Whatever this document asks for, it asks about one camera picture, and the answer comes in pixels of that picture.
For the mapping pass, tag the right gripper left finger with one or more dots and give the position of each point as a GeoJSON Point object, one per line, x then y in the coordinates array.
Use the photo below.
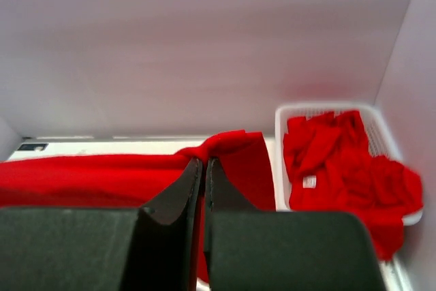
{"type": "Point", "coordinates": [148, 247]}

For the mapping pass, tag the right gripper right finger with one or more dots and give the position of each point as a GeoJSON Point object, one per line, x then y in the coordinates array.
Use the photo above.
{"type": "Point", "coordinates": [250, 249]}

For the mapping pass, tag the red t shirt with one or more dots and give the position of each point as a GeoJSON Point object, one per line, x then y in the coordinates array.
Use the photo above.
{"type": "Point", "coordinates": [127, 181]}

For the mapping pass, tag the red shirts pile in basket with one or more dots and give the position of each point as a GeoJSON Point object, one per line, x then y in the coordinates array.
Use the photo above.
{"type": "Point", "coordinates": [329, 166]}

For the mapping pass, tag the blue table label sticker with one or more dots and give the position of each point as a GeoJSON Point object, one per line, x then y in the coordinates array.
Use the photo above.
{"type": "Point", "coordinates": [32, 147]}

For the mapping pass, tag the white plastic basket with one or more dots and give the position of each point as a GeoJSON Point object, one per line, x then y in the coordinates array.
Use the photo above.
{"type": "Point", "coordinates": [380, 141]}

